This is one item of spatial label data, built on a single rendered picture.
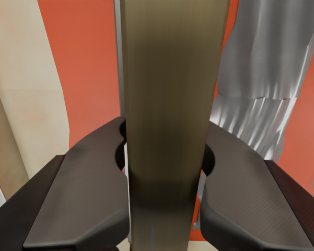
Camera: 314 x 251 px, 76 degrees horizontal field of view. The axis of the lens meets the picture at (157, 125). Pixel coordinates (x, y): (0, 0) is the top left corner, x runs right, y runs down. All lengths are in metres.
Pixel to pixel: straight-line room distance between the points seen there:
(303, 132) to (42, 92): 0.24
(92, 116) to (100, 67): 0.04
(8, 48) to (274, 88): 0.21
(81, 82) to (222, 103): 0.12
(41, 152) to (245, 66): 0.20
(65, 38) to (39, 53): 0.02
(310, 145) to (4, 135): 0.29
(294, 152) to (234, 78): 0.11
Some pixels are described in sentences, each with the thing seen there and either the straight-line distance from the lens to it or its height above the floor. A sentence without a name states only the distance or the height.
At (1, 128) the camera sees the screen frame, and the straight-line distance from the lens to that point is 0.22.
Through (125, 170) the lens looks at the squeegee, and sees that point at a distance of 0.16.
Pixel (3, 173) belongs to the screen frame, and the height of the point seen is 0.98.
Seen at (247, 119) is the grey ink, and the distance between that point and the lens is 0.19.
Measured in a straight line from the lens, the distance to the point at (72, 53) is 0.18.
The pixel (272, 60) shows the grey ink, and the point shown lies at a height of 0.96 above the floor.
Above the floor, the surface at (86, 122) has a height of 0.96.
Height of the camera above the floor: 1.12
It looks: 62 degrees down
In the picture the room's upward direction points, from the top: 180 degrees counter-clockwise
